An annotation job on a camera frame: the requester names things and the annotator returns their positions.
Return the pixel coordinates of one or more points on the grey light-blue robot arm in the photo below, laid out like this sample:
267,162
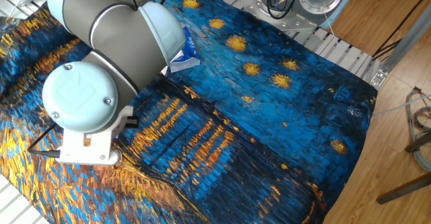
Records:
111,42

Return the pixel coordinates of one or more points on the dark wooden furniture leg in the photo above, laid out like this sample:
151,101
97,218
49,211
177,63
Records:
404,188

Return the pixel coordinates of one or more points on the starry night painted tablecloth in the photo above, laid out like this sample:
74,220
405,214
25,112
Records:
235,133

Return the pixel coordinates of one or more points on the blue white tissue pack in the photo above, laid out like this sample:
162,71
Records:
187,54

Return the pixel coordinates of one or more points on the aluminium frame beam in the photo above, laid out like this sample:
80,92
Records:
400,45

